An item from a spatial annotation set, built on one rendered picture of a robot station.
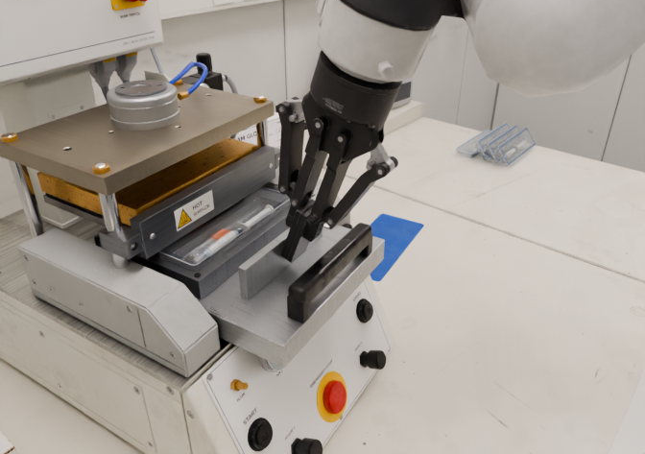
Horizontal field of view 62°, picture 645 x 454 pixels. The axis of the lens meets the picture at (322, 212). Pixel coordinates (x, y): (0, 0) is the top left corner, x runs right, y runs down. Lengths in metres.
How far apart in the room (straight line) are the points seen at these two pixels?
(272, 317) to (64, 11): 0.45
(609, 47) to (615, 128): 2.64
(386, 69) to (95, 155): 0.32
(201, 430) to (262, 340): 0.12
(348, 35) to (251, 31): 1.15
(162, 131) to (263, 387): 0.31
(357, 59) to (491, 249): 0.73
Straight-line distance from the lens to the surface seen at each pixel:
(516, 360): 0.87
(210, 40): 1.48
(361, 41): 0.43
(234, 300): 0.58
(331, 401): 0.71
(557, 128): 3.08
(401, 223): 1.15
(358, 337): 0.76
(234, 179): 0.66
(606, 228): 1.26
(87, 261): 0.63
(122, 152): 0.60
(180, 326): 0.55
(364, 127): 0.48
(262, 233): 0.64
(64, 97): 0.81
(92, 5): 0.79
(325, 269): 0.55
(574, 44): 0.36
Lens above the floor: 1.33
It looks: 30 degrees down
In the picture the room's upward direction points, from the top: straight up
